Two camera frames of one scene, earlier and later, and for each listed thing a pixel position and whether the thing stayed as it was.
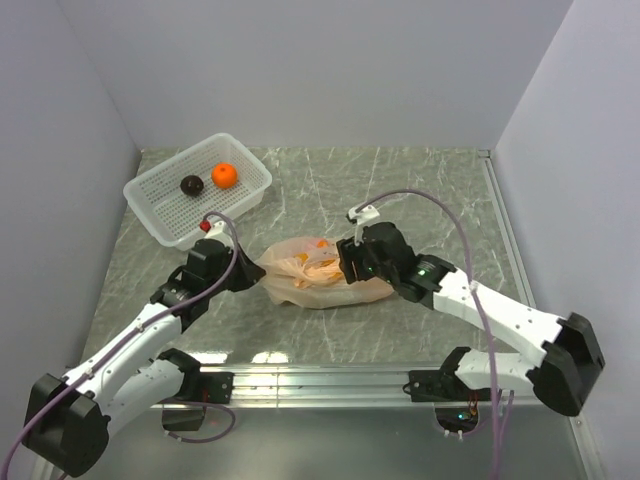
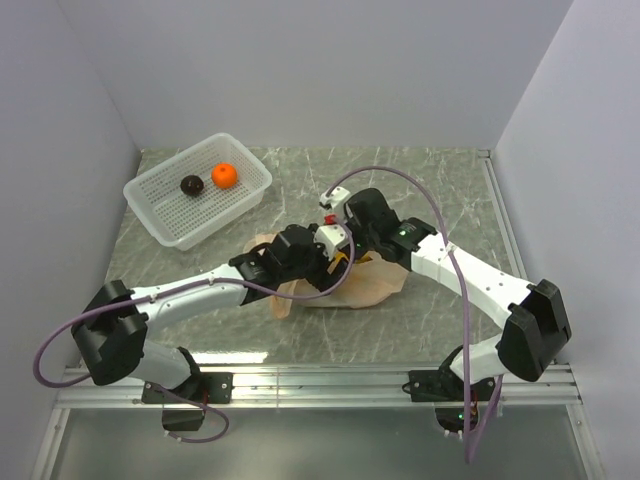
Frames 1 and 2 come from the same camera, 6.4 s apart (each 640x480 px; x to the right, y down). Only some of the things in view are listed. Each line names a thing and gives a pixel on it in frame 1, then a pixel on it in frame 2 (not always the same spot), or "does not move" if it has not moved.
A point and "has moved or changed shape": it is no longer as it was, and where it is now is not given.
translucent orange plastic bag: x=307 y=272 has moved or changed shape
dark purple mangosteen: x=192 y=185 does not move
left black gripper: x=250 y=272 to x=325 y=281
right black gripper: x=348 y=252 to x=350 y=215
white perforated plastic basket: x=156 y=193 does not move
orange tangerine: x=224 y=175 does not move
